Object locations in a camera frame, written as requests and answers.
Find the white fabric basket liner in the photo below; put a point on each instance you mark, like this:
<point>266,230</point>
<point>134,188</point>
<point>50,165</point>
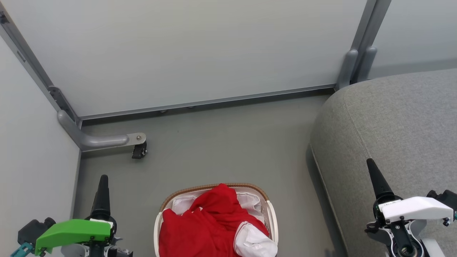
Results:
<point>250,200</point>

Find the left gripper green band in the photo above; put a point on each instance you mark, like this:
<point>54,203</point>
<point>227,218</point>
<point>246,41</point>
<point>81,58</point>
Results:
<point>75,232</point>

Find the grey partition foot short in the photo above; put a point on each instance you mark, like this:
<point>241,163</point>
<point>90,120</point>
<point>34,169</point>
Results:
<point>347,69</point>
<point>367,64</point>

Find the grey fabric sofa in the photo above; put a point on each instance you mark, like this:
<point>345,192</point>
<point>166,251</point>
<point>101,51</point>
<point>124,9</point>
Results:
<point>392,128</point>

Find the grey double partition post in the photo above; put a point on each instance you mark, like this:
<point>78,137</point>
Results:
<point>369,25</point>

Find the red garment with white trim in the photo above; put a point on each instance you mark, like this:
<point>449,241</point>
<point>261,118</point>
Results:
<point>207,228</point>

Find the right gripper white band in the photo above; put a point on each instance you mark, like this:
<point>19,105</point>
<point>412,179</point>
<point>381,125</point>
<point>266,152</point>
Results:
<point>414,208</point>

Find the grey partition bottom rail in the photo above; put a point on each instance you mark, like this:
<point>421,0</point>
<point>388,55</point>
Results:
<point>214,101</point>

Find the black caster wheel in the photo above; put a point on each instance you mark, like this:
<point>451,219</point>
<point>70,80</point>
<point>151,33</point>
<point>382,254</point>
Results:
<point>138,152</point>

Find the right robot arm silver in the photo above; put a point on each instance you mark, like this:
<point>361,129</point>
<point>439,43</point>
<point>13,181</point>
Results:
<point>433,250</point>

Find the grey partition post with bracket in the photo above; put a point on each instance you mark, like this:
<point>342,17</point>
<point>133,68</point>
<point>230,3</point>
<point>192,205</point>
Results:
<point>32,64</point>

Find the grey partition foot long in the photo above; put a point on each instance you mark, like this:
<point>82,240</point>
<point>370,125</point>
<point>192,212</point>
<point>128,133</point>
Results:
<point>93,140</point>

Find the white laundry basket brown rim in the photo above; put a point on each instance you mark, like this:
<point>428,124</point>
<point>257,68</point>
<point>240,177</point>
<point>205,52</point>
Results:
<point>272,217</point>

